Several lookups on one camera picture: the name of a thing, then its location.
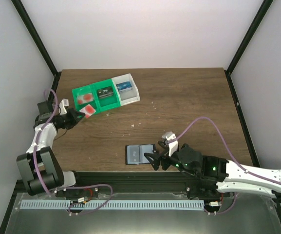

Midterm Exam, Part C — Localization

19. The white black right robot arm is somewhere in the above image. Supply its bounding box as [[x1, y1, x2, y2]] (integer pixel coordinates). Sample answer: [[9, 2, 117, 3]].
[[144, 141, 281, 203]]

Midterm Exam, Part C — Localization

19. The red white card stack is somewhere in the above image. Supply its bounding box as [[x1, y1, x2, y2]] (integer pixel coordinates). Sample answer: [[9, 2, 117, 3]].
[[76, 93, 94, 105]]

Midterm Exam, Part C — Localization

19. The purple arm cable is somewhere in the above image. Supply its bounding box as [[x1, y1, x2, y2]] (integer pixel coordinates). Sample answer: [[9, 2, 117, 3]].
[[169, 117, 281, 215], [32, 89, 113, 216]]

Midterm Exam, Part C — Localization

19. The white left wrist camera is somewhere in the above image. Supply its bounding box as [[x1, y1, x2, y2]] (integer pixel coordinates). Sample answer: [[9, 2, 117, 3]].
[[59, 98, 69, 115]]

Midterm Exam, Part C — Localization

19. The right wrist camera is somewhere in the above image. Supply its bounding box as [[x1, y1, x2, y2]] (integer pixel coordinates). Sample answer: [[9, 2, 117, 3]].
[[162, 132, 178, 157]]

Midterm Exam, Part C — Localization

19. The white storage bin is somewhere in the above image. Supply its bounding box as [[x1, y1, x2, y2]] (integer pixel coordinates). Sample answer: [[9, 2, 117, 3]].
[[112, 74, 140, 106]]

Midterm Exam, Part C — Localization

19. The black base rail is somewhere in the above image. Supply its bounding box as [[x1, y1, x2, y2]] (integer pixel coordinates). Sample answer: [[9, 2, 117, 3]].
[[16, 171, 231, 198]]

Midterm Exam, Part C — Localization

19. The black card stack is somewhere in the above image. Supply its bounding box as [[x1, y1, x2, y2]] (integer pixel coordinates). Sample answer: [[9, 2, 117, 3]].
[[97, 86, 113, 99]]

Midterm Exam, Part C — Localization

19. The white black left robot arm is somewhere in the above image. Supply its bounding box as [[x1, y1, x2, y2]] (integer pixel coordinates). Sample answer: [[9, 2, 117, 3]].
[[17, 98, 84, 195]]

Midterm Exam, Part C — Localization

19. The black frame post right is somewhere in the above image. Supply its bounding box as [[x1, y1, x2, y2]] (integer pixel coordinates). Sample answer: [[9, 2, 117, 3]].
[[226, 0, 275, 74]]

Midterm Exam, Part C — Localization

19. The light blue slotted cable duct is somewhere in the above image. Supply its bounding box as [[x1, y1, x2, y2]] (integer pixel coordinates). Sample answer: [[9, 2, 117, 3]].
[[20, 199, 205, 211]]

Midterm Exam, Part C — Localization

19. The black leather card holder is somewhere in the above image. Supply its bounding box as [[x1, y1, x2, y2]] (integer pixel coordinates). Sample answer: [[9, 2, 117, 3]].
[[125, 144, 156, 165]]

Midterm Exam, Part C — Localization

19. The black vip credit card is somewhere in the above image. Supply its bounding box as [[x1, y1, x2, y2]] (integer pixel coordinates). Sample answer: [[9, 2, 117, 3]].
[[127, 145, 140, 163]]

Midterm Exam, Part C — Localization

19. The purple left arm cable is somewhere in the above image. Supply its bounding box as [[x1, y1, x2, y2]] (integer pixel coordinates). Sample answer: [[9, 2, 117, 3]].
[[32, 89, 113, 216]]

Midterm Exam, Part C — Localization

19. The blue card stack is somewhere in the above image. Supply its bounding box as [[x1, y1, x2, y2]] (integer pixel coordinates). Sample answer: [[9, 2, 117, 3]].
[[116, 81, 132, 92]]

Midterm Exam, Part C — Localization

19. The black frame post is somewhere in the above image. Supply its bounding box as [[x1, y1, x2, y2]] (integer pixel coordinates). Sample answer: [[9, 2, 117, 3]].
[[10, 0, 59, 78], [226, 0, 275, 74]]

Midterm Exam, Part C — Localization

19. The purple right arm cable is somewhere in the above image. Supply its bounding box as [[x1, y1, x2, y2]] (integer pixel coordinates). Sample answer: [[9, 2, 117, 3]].
[[169, 117, 281, 215]]

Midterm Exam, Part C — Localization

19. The black frame post left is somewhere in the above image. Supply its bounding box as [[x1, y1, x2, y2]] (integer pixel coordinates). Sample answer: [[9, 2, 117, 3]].
[[10, 0, 59, 78]]

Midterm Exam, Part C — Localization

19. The green double storage bin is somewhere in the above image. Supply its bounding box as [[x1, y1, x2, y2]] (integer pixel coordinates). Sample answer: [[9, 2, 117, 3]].
[[72, 79, 121, 115]]

